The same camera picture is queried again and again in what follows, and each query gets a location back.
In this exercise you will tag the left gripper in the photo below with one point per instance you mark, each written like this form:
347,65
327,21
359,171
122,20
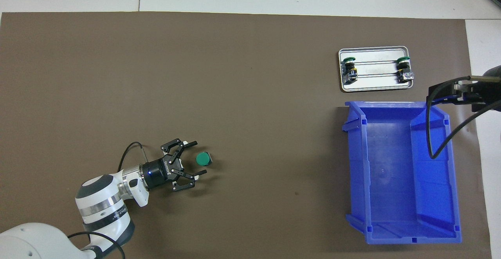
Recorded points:
158,171

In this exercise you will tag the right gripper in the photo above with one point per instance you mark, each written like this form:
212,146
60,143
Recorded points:
481,92

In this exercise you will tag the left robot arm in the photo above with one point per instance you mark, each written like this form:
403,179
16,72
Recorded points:
101,206

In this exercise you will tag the green push button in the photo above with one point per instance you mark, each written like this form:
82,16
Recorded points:
349,71
203,158
404,70

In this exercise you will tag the silver metal tray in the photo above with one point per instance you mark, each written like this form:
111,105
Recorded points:
375,82

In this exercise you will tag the blue plastic bin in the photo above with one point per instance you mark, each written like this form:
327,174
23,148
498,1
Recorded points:
395,173

